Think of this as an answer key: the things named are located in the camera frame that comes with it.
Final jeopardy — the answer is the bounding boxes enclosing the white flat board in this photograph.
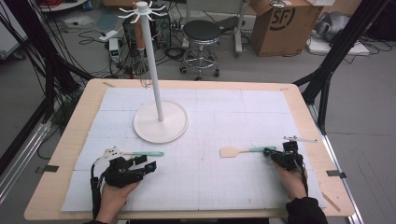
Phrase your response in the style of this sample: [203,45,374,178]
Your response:
[305,36,372,57]

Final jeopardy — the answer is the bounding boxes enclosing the grey bag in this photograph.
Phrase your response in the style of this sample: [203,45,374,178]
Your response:
[313,11,352,43]

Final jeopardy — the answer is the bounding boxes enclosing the aluminium rail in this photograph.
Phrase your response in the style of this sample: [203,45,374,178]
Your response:
[0,120,53,204]
[307,104,365,224]

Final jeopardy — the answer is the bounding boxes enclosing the wooden spatula green handle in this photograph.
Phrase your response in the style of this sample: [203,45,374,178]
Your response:
[121,150,165,158]
[219,146,277,159]

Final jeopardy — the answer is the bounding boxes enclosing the white hook rack stand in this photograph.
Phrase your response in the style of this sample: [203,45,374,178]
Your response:
[117,0,190,145]

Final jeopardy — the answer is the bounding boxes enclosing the brown cardboard box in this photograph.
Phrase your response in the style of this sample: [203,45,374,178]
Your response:
[249,0,325,58]

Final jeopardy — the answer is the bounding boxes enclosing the white device green display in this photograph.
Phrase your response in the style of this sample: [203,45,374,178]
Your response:
[108,37,121,63]

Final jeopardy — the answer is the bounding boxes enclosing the black computer tower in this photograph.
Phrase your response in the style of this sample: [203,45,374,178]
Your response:
[121,15,148,59]
[151,4,173,49]

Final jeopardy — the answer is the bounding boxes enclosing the white metal stand leg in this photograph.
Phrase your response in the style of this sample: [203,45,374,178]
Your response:
[233,0,249,58]

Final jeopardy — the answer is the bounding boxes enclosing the black cable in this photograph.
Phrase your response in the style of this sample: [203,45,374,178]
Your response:
[293,160,310,198]
[90,162,103,220]

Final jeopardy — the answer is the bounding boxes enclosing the thin wooden stick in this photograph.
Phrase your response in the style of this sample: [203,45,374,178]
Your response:
[321,192,342,213]

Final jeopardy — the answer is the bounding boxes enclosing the white gridded mat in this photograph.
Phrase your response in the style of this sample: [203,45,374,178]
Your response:
[61,87,327,213]

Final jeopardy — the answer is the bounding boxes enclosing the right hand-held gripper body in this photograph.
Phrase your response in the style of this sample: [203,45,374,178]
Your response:
[272,135,318,172]

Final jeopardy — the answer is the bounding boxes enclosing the white power strip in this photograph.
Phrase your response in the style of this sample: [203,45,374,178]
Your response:
[98,30,119,43]

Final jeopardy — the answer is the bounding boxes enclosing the black round stool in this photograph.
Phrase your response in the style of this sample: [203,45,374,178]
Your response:
[179,20,222,81]

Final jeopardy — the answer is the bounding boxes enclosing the black metal frame strut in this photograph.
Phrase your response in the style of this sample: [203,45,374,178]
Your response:
[292,0,391,135]
[0,0,95,124]

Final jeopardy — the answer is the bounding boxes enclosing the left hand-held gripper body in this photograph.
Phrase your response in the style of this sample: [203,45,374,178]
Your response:
[93,146,146,189]

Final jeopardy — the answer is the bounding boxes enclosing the black tape strip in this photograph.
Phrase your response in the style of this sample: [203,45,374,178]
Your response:
[42,164,60,174]
[326,169,347,179]

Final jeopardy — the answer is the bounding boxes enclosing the person's left hand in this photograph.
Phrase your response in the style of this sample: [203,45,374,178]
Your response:
[96,181,141,223]

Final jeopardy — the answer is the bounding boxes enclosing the wire whisk wooden handle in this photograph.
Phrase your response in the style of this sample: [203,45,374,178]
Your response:
[133,3,154,90]

